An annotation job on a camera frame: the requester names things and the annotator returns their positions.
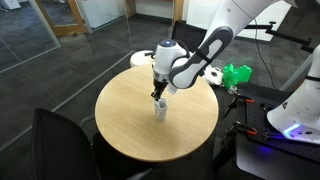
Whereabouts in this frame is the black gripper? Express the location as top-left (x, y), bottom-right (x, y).
top-left (150, 79), bottom-right (168, 102)

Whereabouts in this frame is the patterned paper cup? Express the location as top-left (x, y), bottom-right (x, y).
top-left (153, 97), bottom-right (170, 121)

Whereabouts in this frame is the round white stool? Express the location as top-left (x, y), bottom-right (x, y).
top-left (129, 49), bottom-right (157, 68)

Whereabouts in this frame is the crumpled white object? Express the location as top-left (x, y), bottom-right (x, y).
top-left (202, 64), bottom-right (224, 86)

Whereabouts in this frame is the black fabric office chair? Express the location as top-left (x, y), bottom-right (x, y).
top-left (171, 20), bottom-right (208, 53)

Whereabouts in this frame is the bright green plastic object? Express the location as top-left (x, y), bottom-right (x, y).
top-left (222, 63), bottom-right (253, 90)

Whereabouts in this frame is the white door panel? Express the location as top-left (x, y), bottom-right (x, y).
top-left (81, 0), bottom-right (128, 30)

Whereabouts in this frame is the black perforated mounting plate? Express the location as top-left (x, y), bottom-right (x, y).
top-left (234, 96), bottom-right (320, 180)

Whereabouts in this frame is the black mesh office chair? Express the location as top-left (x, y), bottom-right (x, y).
top-left (31, 107), bottom-right (103, 180)

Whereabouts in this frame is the wooden post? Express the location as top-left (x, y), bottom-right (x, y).
top-left (172, 0), bottom-right (185, 24)

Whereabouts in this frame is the black clamp with orange handle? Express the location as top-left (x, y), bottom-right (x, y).
top-left (221, 120), bottom-right (259, 145)
top-left (223, 93), bottom-right (255, 119)

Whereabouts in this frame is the wooden door frame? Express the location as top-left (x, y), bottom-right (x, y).
top-left (34, 0), bottom-right (88, 37)

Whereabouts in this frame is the black hanging cable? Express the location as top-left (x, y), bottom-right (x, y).
top-left (254, 18), bottom-right (279, 90)

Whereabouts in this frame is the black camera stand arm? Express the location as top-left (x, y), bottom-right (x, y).
top-left (244, 21), bottom-right (315, 54)

